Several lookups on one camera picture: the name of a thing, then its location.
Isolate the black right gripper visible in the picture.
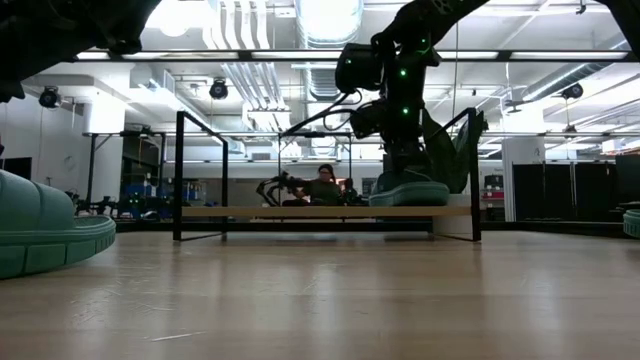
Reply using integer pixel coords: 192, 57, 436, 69
379, 94, 432, 176

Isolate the teal rubber slide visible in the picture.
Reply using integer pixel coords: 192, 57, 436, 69
622, 208, 640, 239
0, 168, 117, 280
368, 169, 451, 208

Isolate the black-framed wooden shelf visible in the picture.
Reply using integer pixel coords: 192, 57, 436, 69
172, 106, 483, 243

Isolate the person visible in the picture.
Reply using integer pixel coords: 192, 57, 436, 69
298, 163, 346, 207

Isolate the black cabinet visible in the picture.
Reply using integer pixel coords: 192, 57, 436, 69
512, 160, 617, 222

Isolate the black ceiling spotlight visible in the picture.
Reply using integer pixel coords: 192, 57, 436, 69
38, 85, 62, 109
208, 78, 230, 101
560, 82, 585, 101

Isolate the black background rack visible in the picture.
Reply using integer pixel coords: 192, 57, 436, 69
83, 130, 167, 221

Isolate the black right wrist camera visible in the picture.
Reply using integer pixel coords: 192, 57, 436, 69
349, 99, 389, 140

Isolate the black aluminium rig frame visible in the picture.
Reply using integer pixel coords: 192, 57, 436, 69
74, 48, 640, 234

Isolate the silver ventilation duct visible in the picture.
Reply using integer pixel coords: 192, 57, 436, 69
294, 0, 365, 101

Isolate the black wall monitor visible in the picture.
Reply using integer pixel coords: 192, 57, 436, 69
0, 157, 32, 181

